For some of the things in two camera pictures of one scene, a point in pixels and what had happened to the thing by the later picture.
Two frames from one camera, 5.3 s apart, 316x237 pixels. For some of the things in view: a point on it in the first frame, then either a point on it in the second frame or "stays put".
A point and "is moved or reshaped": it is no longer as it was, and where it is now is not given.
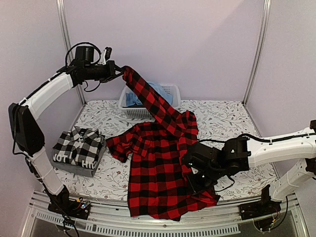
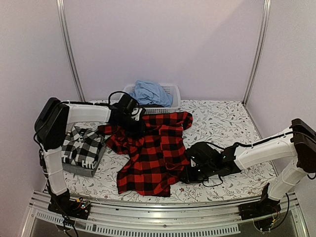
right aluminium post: [266, 9] stays put
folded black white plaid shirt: [81, 146] stays put
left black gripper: [111, 67] to [140, 131]
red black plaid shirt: [159, 185] is moved or reshaped
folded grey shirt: [81, 171] stays put
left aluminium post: [61, 6] stays put
